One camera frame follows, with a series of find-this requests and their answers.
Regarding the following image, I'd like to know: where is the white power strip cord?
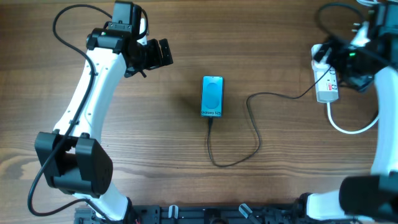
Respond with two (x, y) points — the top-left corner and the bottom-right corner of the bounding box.
(326, 102), (380, 135)

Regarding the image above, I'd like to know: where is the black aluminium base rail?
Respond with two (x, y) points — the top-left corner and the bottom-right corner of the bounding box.
(73, 203), (312, 224)

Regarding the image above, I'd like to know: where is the black USB charging cable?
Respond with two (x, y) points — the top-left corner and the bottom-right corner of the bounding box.
(206, 65), (333, 168)

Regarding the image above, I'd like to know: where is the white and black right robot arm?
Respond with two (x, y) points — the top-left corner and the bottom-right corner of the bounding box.
(301, 1), (397, 223)

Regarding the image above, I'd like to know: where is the white USB charger plug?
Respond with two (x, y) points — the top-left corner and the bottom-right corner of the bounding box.
(312, 54), (330, 71)

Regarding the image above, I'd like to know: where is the white power strip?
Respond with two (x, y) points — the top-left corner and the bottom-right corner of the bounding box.
(313, 67), (339, 103)

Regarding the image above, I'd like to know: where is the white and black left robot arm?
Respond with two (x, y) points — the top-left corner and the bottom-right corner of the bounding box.
(34, 1), (173, 223)

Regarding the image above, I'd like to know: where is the Galaxy smartphone with teal screen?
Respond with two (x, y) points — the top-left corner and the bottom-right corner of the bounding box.
(200, 76), (224, 118)

